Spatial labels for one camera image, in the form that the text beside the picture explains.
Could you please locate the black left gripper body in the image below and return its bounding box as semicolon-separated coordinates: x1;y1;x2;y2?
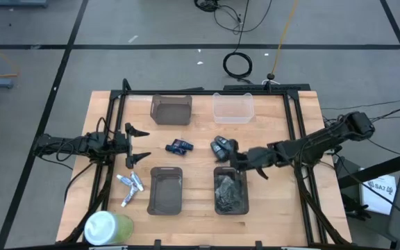
114;122;132;170

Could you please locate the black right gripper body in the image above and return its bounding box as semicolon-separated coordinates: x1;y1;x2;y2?
241;146;276;169

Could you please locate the black grey gadget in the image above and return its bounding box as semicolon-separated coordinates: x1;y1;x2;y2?
210;141;228;163

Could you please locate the dark grey roll-on deodorant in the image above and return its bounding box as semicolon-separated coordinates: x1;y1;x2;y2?
214;135;235;149

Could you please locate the dark blue travel tube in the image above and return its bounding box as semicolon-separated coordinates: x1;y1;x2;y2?
165;144;187;156
172;138;194;151

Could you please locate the black item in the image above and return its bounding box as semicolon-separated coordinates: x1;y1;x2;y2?
215;174;244;213

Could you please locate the dark translucent plastic bin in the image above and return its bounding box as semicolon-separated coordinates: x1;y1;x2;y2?
213;166;250;215
147;166;184;216

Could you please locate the clear plastic bin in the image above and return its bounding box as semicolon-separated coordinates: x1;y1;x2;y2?
212;92;256;125

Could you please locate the green canister with white lid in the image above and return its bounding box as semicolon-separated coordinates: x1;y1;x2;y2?
83;210;135;247

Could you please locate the small black round stand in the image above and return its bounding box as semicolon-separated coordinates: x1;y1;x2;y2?
261;72;281;86

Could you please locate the black equipment foot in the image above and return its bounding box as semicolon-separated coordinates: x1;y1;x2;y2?
342;194;373;222

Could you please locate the black metal beam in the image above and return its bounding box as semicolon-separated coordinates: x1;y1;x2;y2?
337;147;400;181

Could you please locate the white printed box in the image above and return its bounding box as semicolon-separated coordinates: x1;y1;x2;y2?
358;167;398;216

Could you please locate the dark bin with handle cutout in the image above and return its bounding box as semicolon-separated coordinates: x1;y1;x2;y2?
150;93;193;126

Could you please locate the black metal table frame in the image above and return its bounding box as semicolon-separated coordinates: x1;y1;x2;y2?
56;78;353;250

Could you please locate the coiled black cable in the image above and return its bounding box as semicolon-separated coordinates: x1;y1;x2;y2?
222;0;253;84

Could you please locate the black floor cable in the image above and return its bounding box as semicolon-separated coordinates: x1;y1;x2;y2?
321;98;400;111

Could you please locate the yellow cable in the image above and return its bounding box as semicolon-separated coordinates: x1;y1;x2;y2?
271;0;300;76

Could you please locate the tangled black cable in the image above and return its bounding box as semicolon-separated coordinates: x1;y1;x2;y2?
193;0;274;35

